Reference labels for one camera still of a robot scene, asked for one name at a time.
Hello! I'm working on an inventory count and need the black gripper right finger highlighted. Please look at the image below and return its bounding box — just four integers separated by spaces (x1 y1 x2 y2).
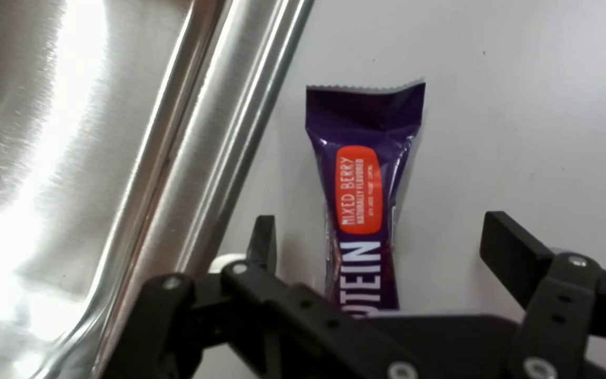
477 209 606 379

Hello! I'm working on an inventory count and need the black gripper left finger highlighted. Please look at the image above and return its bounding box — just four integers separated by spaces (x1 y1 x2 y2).
101 212 431 379

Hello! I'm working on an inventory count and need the stainless steel sink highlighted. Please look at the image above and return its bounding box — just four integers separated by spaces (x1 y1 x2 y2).
0 0 318 379

